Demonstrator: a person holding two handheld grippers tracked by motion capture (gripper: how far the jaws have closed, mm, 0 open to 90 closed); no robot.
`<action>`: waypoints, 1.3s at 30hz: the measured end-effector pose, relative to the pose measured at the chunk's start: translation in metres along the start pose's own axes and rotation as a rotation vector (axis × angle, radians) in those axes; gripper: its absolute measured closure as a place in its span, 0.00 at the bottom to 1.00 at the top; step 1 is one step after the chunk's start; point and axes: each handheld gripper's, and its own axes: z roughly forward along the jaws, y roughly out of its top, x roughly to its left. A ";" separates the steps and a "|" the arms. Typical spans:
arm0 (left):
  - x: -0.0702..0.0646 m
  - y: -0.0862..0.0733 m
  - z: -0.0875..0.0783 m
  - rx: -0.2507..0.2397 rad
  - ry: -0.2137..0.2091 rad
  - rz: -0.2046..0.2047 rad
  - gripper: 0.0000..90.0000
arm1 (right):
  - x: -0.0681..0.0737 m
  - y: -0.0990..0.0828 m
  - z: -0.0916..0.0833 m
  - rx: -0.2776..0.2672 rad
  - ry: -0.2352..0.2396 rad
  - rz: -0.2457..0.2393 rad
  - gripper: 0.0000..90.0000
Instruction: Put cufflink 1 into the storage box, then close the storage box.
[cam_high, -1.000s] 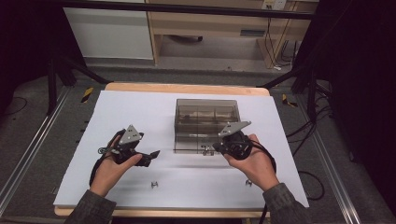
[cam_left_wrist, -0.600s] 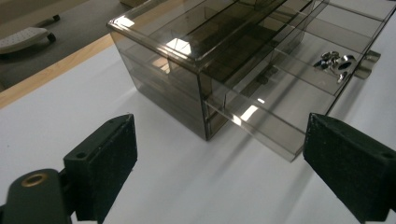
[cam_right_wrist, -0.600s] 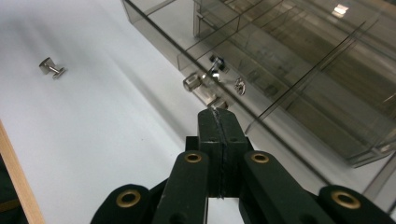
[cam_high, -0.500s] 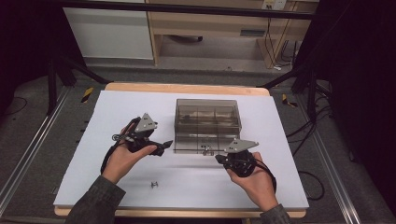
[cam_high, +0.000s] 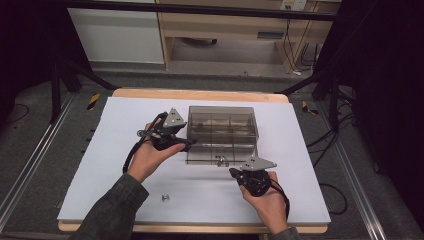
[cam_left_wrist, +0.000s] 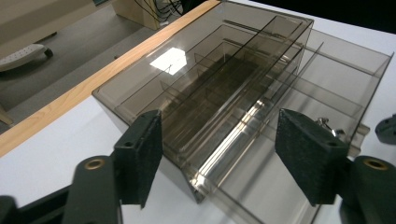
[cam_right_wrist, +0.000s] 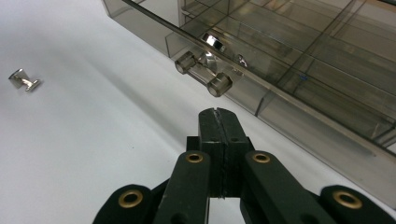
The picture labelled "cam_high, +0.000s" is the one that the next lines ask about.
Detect wooden table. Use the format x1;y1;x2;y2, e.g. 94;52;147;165
57;87;329;234

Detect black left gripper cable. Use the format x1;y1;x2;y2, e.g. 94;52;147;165
122;111;168;175

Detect black frame stand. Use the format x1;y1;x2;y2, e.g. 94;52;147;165
49;59;118;125
274;68;355;132

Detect white power strip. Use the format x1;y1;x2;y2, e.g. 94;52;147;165
279;0;308;11

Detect black hanging desk cables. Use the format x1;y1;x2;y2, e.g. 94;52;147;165
282;18;322;73

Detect white table board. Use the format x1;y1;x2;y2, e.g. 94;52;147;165
57;96;332;225

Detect thin black floor cable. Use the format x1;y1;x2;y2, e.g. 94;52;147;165
0;102;31;126

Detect metal floor rail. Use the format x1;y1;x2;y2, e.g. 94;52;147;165
0;92;77;232
315;99;395;240

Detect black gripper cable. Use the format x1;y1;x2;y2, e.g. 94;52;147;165
122;111;168;175
269;177;291;222

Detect smoked acrylic drawer box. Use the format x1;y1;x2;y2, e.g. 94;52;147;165
185;105;260;154

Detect yellow black tape strip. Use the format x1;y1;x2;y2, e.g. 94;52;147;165
301;100;320;117
86;92;101;111

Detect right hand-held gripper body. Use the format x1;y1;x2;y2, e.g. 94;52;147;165
238;155;278;197

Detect black horizontal frame bar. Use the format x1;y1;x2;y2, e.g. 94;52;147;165
62;0;338;22

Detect black floor cable bundle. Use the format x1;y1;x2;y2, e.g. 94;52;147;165
305;111;356;168

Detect person's right hand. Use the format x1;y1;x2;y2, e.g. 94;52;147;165
239;171;290;231

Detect person's left hand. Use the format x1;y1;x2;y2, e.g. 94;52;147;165
127;121;187;184

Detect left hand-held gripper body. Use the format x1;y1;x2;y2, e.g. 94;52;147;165
136;107;188;152

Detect white cabinet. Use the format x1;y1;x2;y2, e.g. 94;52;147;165
67;7;165;65

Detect black floor cable loop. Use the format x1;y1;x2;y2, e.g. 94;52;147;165
318;182;349;216

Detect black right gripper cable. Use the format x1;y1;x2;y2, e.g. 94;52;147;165
269;177;291;222

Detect wooden desk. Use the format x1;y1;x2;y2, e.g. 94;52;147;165
155;0;342;74

